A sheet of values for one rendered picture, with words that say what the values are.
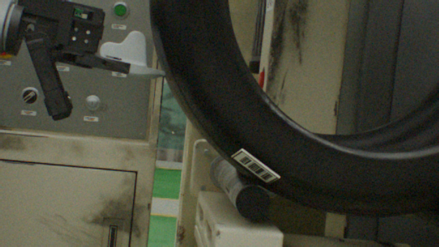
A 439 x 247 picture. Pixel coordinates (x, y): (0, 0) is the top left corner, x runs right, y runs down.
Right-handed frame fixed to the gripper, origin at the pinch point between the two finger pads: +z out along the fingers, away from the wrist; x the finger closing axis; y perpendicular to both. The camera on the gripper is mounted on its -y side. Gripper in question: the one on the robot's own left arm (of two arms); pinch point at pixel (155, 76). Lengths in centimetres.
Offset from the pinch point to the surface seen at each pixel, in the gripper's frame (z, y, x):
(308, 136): 19.9, -2.9, -13.2
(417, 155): 33.8, -2.3, -13.2
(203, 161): 11.5, -12.2, 25.8
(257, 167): 14.7, -8.3, -11.4
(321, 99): 29.0, 2.3, 28.3
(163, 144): 45, -80, 927
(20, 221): -19, -36, 64
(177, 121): 55, -50, 926
